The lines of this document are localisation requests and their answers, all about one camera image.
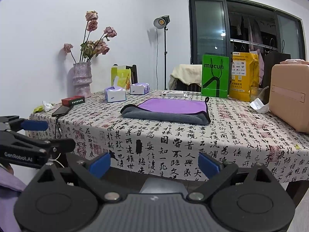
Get grey purple microfiber towel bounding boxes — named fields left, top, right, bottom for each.
left=121, top=98, right=211, bottom=126

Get black smartphone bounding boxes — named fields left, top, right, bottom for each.
left=52, top=105, right=72, bottom=117

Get purple fabric sleeve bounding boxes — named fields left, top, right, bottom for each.
left=0, top=167, right=26, bottom=231

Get crumpled green white wrapper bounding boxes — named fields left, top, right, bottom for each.
left=33, top=101, right=54, bottom=113

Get red black power strip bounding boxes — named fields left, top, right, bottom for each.
left=61, top=96, right=85, bottom=107

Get calligraphy print tablecloth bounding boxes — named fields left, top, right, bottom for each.
left=30, top=92, right=308, bottom=183

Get purple tissue pack front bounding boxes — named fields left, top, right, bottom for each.
left=104, top=86, right=126, bottom=103

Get purple tissue pack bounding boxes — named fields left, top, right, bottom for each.
left=104, top=86, right=126, bottom=103
left=130, top=83, right=150, bottom=95

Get pink textured vase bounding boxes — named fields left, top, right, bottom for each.
left=72, top=62, right=92, bottom=98

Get yellow-green snack box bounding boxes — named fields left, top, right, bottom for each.
left=111, top=66, right=132, bottom=90

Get clear plastic wrapper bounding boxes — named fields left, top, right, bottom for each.
left=249, top=86, right=269, bottom=114

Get purple tissue pack rear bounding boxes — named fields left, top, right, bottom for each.
left=130, top=83, right=150, bottom=95

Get dried pink roses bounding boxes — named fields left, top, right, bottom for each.
left=63, top=10, right=118, bottom=63

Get dark wooden chair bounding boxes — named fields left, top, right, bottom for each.
left=113, top=64, right=138, bottom=84

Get white flat product box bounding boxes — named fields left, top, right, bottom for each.
left=161, top=90, right=188, bottom=97

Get pink hard suitcase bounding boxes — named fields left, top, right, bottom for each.
left=269, top=64, right=309, bottom=133

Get yellow paper delivery bag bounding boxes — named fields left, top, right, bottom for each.
left=229, top=52, right=259, bottom=102

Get green mucun paper bag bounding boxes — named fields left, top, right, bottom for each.
left=201, top=55, right=230, bottom=98

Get cream cloth on chair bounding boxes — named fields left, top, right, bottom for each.
left=168, top=64, right=202, bottom=90

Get black paper bag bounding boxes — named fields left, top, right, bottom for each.
left=261, top=50, right=292, bottom=90

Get studio light on stand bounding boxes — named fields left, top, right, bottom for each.
left=153, top=15, right=170, bottom=90

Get black charging cable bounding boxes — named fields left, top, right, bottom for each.
left=54, top=115, right=61, bottom=140

